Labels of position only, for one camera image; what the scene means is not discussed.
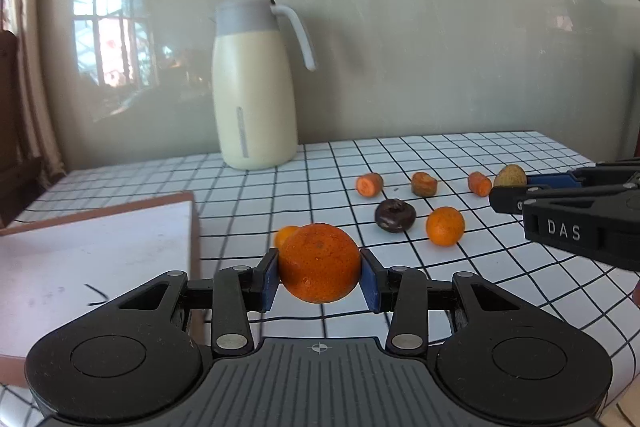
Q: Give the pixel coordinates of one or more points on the large mandarin orange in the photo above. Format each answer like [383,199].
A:
[320,264]

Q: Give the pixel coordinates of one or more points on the cream thermos jug grey lid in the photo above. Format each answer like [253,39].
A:
[252,107]

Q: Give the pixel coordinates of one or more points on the white black checked tablecloth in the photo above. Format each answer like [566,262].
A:
[340,157]

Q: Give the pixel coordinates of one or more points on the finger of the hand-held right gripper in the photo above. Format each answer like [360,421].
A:
[510,199]
[550,180]

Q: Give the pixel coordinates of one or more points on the beige curtain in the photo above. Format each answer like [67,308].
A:
[30,57]

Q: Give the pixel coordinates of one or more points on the brown dried fruit piece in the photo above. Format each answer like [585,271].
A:
[424,183]

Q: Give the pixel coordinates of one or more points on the carrot piece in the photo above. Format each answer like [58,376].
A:
[369,185]
[479,184]

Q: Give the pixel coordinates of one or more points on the small mandarin orange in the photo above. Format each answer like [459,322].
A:
[285,236]

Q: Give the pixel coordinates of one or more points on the medium mandarin orange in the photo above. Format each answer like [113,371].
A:
[445,226]

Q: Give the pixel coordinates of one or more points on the dark purple mangosteen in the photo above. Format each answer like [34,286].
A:
[395,215]

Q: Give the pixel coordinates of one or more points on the brown kiwi fruit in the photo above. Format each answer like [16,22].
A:
[509,176]

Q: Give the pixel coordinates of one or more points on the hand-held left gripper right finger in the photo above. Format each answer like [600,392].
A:
[371,287]

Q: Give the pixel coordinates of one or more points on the dark wooden woven-back chair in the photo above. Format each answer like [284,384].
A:
[12,132]

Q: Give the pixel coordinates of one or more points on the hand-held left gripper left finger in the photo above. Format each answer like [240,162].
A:
[268,284]

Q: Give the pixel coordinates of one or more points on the white tray brown rim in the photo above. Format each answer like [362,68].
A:
[75,257]

